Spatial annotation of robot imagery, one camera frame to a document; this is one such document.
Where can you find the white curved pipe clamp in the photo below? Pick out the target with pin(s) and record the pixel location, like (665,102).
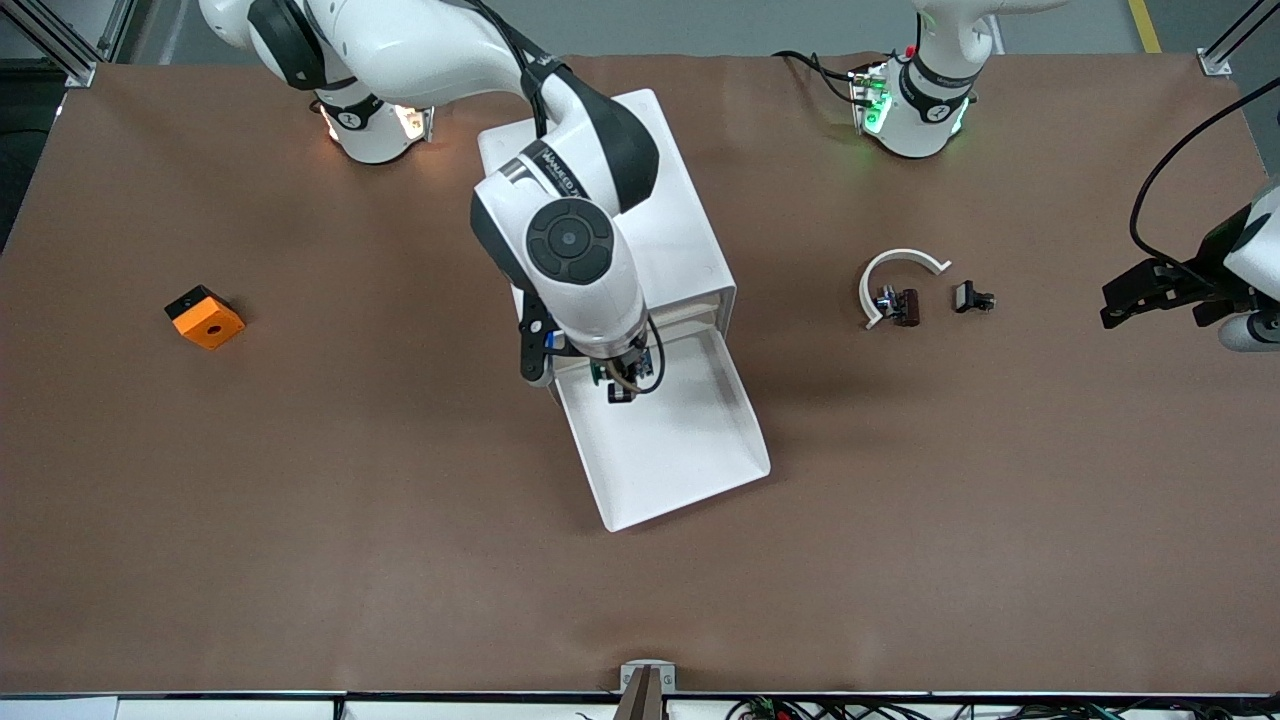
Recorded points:
(866,296)

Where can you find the green push button switch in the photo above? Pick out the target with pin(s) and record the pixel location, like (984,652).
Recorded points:
(648,365)

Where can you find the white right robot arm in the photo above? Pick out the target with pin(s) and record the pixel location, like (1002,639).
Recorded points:
(420,50)

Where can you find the aluminium frame post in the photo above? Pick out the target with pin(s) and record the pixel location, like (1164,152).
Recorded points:
(1215,62)
(80,72)

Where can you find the orange block with hole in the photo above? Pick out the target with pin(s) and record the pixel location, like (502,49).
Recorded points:
(210,325)

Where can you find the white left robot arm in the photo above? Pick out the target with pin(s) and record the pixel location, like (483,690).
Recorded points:
(925,110)

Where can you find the brown table mat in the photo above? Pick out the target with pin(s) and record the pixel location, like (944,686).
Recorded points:
(300,500)

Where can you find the small black switch part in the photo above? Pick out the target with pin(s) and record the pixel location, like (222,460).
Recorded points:
(966,296)

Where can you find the small brown plastic block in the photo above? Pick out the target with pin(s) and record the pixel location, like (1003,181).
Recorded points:
(908,308)

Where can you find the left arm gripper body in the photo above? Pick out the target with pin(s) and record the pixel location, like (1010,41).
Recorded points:
(1203,283)

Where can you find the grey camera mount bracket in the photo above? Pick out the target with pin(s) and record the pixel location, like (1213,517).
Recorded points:
(648,690)

